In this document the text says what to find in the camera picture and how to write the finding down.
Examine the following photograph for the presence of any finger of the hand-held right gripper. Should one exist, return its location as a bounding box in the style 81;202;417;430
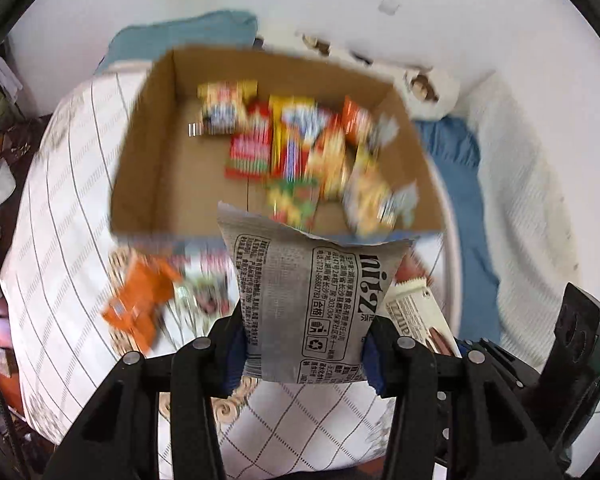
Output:
452;337;541;393

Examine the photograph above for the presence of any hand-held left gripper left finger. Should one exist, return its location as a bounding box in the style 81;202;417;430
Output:
42;305;248;480

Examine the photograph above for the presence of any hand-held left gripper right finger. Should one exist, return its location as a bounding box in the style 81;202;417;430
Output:
362;317;568;480

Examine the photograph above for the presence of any white chocolate stick box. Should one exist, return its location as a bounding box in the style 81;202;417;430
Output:
382;279;463;358

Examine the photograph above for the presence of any grey printed snack packet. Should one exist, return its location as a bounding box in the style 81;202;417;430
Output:
216;201;416;385

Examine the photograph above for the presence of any clear yellow chips bag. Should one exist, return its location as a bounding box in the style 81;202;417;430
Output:
342;160;421;236

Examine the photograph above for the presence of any clear bag of coloured candy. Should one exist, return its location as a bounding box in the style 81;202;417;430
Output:
265;177;323;228

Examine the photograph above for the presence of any cardboard box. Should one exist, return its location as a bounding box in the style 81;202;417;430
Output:
109;46;448;241

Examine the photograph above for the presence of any long red snack packet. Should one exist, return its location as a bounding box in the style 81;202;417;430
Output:
224;102;273;178

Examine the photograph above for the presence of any yellow instant noodle packet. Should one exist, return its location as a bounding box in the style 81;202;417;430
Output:
267;94;333;181

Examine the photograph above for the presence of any brown snack packet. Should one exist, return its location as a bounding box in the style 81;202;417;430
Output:
340;96;398;153

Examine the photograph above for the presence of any yellow panda snack packet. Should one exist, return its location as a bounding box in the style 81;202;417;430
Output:
197;80;258;136

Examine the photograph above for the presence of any small white cartoon packet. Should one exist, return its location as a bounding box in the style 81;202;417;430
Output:
172;255;233;318

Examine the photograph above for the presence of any small red snack packet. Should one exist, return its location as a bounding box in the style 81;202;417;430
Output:
395;255;428;283

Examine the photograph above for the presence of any white knitted blanket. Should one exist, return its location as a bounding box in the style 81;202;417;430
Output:
455;70;586;376

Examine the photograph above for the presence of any blue bedsheet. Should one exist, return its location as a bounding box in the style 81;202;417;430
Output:
415;115;503;346

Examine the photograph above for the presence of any white quilted floral mat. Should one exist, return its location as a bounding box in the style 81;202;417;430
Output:
0;67;463;476

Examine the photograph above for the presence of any white bear pillow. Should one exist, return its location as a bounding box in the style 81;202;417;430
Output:
402;65;461;118

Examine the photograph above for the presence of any blue pillow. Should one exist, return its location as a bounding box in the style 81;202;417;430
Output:
97;9;258;73

